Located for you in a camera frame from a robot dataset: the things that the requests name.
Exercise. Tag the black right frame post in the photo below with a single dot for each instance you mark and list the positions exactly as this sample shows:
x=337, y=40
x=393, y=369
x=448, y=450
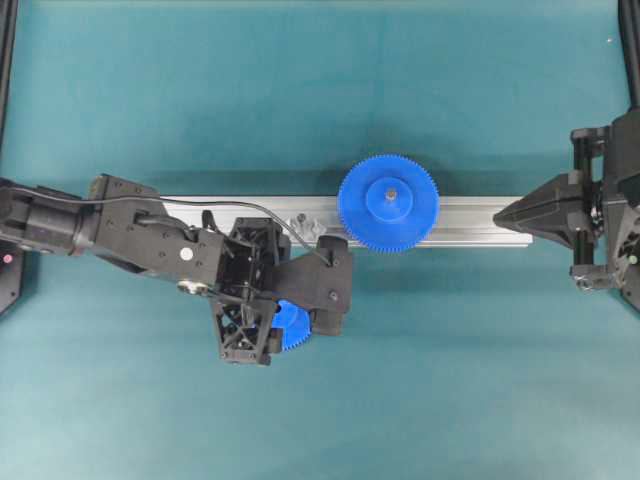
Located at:
x=628, y=20

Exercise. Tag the silver shaft mounting bracket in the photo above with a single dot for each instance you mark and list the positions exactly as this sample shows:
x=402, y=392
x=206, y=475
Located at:
x=308, y=228

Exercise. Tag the black left frame post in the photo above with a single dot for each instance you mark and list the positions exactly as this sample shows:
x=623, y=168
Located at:
x=9, y=14

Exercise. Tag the green table mat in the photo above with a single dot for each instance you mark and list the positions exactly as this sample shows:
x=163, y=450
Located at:
x=452, y=364

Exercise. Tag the small blue plastic gear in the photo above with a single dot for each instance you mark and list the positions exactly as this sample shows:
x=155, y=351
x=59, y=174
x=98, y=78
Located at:
x=294, y=323

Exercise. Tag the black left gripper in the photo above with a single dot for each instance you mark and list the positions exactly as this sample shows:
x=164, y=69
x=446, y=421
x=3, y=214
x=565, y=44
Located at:
x=138, y=236

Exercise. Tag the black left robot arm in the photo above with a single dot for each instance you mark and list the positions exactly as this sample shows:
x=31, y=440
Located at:
x=54, y=222

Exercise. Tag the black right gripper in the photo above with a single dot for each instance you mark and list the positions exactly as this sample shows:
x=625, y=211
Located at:
x=594, y=211

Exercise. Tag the aluminium extrusion rail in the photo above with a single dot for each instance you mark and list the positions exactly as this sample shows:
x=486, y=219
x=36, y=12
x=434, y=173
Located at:
x=462, y=221

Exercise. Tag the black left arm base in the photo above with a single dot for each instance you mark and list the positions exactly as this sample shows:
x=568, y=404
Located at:
x=12, y=269

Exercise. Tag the large blue plastic gear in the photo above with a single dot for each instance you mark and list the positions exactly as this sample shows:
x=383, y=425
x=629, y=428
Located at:
x=382, y=224

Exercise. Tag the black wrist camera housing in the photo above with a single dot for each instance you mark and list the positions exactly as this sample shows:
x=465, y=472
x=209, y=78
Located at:
x=320, y=282

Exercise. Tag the black frame post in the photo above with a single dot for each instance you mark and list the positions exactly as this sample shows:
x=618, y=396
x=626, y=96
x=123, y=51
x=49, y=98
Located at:
x=628, y=20
x=9, y=14

